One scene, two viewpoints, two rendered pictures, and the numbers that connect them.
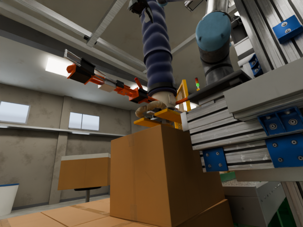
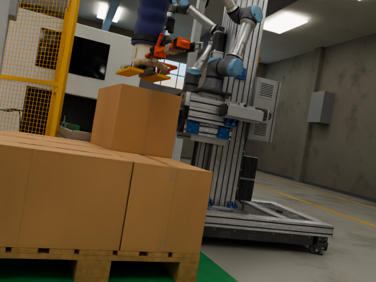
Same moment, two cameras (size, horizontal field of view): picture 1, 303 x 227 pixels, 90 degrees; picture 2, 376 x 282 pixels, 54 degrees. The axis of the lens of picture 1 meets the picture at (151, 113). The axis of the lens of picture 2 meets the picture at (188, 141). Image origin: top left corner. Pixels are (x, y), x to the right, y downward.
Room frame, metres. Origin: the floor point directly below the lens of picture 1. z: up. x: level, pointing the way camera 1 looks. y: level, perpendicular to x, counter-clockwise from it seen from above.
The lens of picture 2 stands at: (-0.33, 2.10, 0.68)
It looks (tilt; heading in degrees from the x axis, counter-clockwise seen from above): 0 degrees down; 293
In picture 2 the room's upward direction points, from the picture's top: 9 degrees clockwise
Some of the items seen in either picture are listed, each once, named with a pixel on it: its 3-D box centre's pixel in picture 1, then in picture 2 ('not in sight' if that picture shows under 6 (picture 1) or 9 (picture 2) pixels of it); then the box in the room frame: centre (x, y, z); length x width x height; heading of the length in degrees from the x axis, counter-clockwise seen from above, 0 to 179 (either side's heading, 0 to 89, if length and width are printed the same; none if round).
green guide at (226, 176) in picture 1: (234, 174); (66, 126); (2.57, -1.21, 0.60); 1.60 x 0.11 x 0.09; 136
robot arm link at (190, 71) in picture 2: not in sight; (192, 76); (0.90, -0.70, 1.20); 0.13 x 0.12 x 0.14; 118
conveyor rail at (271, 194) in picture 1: (282, 183); not in sight; (1.90, -1.39, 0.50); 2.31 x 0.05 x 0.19; 136
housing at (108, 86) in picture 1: (107, 84); (171, 48); (0.66, 0.21, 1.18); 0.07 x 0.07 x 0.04; 49
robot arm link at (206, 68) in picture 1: (214, 59); (216, 67); (0.57, -0.31, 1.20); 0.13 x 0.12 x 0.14; 157
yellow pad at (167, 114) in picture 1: (176, 115); (155, 76); (0.95, -0.16, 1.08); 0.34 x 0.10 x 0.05; 139
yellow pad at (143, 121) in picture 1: (155, 122); (129, 70); (1.07, -0.02, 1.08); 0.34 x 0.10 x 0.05; 139
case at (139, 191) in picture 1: (169, 170); (132, 121); (1.02, -0.08, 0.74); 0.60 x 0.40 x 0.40; 139
